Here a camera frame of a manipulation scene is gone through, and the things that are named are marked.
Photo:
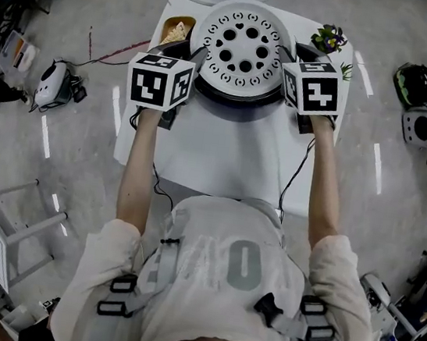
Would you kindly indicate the white perforated steamer tray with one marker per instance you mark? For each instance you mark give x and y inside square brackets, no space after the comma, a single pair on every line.
[239,45]

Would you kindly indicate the grey chest harness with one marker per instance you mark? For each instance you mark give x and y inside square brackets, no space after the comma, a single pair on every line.
[128,301]

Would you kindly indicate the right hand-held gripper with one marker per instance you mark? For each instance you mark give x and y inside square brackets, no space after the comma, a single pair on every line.
[319,94]

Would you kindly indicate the white rounded floor device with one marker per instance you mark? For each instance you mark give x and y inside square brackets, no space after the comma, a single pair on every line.
[50,81]

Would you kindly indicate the white grey device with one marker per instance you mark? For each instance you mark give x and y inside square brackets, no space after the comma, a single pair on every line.
[378,303]

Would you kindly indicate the person's white t-shirt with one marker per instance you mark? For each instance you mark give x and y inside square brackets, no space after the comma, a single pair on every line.
[218,277]

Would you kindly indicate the potted purple flower plant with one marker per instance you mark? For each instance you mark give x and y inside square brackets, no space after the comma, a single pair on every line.
[328,38]

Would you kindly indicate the person's left forearm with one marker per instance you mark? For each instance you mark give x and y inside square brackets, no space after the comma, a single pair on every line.
[139,163]

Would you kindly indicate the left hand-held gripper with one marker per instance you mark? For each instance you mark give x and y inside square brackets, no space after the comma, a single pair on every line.
[149,82]

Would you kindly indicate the open box with papers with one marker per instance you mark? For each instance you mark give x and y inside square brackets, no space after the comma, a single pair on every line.
[19,52]

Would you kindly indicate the black helmet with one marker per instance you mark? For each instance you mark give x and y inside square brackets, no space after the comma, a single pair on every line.
[417,82]

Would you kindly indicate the small green plant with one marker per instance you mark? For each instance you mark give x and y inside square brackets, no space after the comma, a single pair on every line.
[346,71]

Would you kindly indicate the yellow rectangular dish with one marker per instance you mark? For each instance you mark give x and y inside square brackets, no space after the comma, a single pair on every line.
[168,25]

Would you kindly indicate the small black box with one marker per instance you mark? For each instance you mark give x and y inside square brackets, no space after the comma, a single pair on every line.
[79,92]

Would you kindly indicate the person's right forearm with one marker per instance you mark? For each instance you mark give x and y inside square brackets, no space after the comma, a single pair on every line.
[324,181]

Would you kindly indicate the pale crackers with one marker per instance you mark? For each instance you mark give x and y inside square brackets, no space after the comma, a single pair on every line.
[177,32]

